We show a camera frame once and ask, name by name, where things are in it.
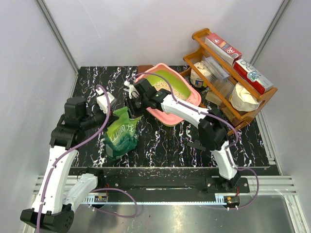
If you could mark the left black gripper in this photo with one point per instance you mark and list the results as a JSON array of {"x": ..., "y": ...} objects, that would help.
[{"x": 111, "y": 118}]

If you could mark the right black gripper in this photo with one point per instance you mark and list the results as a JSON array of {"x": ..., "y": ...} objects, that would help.
[{"x": 133, "y": 113}]

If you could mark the green cat litter bag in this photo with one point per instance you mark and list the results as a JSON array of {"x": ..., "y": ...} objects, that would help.
[{"x": 121, "y": 136}]

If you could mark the pink green litter box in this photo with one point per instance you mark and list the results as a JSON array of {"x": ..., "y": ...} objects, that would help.
[{"x": 161, "y": 76}]

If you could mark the black bag clip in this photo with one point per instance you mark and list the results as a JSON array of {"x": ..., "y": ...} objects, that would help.
[{"x": 196, "y": 145}]

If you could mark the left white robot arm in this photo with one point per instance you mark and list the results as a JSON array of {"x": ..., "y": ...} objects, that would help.
[{"x": 53, "y": 208}]

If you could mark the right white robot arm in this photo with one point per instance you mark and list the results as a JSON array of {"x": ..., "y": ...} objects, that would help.
[{"x": 212, "y": 129}]

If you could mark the clear plastic box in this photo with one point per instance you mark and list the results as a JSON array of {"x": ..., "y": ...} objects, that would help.
[{"x": 216, "y": 69}]

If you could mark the red white box upper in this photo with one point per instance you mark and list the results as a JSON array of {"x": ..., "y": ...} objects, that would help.
[{"x": 227, "y": 52}]

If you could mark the red white box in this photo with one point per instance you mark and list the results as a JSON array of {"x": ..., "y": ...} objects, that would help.
[
  {"x": 258, "y": 81},
  {"x": 227, "y": 52}
]

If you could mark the red white box lower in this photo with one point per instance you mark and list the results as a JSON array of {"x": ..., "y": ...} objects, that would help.
[{"x": 258, "y": 81}]

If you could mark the brown rectangular block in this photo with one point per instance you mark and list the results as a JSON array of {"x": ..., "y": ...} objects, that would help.
[{"x": 145, "y": 67}]

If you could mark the tan sponge block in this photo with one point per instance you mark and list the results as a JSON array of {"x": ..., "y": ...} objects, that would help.
[{"x": 212, "y": 97}]

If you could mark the wooden two-tier shelf rack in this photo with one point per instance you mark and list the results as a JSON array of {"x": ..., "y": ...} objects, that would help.
[{"x": 223, "y": 92}]

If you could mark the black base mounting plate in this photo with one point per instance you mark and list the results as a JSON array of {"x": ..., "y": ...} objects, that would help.
[{"x": 202, "y": 179}]

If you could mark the beige paper bag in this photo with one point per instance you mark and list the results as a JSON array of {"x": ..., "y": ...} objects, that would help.
[{"x": 242, "y": 100}]

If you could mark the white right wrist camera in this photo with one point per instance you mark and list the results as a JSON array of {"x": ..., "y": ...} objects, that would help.
[{"x": 132, "y": 92}]

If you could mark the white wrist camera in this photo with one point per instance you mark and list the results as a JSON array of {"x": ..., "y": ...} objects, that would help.
[
  {"x": 132, "y": 92},
  {"x": 102, "y": 101}
]

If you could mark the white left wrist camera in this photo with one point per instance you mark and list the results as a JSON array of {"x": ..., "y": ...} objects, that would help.
[{"x": 102, "y": 101}]

